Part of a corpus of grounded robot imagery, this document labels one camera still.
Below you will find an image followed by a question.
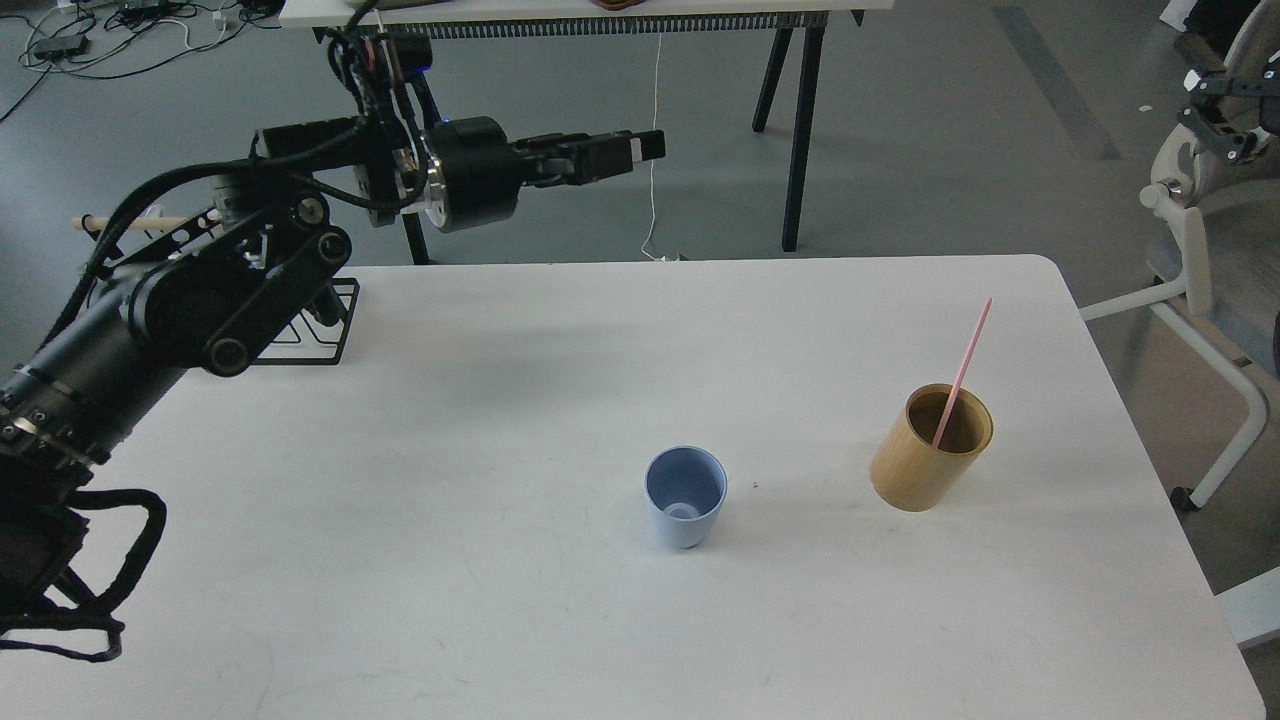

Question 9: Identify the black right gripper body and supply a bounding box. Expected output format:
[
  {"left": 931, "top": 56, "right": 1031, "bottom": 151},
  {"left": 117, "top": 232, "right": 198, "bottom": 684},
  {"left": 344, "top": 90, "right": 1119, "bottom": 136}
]
[{"left": 1172, "top": 29, "right": 1280, "bottom": 167}]

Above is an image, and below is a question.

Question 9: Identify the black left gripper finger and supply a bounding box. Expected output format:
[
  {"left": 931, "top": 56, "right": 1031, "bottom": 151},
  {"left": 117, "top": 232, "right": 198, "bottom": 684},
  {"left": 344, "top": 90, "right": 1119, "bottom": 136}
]
[{"left": 575, "top": 129, "right": 666, "bottom": 181}]

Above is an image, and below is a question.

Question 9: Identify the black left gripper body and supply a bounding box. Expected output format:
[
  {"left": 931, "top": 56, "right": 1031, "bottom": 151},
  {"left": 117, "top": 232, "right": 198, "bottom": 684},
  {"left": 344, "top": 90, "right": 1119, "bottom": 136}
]
[{"left": 425, "top": 117, "right": 588, "bottom": 233}]

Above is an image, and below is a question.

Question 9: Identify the blue cup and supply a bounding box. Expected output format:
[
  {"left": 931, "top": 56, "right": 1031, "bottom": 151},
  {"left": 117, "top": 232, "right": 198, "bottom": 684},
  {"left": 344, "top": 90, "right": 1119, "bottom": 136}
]
[{"left": 644, "top": 445, "right": 730, "bottom": 550}]

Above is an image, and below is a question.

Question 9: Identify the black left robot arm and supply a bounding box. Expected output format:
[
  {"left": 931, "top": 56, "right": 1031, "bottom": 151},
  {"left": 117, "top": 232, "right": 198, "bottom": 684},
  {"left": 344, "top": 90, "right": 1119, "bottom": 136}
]
[{"left": 3, "top": 27, "right": 666, "bottom": 630}]

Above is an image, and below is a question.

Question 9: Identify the white office chair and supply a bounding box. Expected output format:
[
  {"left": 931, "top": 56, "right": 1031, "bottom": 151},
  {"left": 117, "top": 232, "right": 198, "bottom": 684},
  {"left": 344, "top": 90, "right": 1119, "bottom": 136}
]
[{"left": 1082, "top": 1, "right": 1277, "bottom": 512}]

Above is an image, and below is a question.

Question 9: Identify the white background table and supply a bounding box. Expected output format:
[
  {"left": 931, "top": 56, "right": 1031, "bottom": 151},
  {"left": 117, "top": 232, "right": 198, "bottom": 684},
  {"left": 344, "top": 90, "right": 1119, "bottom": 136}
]
[{"left": 278, "top": 0, "right": 895, "bottom": 265}]

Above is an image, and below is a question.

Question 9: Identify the bamboo cylinder holder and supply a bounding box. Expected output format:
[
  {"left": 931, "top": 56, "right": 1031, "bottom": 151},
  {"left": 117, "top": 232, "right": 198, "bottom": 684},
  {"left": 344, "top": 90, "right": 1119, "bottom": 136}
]
[{"left": 869, "top": 383, "right": 995, "bottom": 512}]

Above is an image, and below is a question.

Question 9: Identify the white hanging cable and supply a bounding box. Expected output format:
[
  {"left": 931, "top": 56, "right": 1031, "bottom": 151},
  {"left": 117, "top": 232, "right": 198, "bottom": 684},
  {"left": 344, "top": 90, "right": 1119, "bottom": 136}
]
[{"left": 640, "top": 32, "right": 684, "bottom": 263}]

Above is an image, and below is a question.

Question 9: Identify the black wire dish rack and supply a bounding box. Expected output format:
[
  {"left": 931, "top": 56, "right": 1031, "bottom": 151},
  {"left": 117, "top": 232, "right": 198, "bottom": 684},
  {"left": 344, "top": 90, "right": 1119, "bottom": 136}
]
[{"left": 253, "top": 277, "right": 360, "bottom": 366}]

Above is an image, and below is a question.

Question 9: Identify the left arm black cable bundle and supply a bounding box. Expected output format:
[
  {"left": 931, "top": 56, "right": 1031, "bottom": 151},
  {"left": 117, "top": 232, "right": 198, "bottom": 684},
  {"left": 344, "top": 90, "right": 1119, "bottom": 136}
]
[{"left": 0, "top": 488, "right": 168, "bottom": 664}]

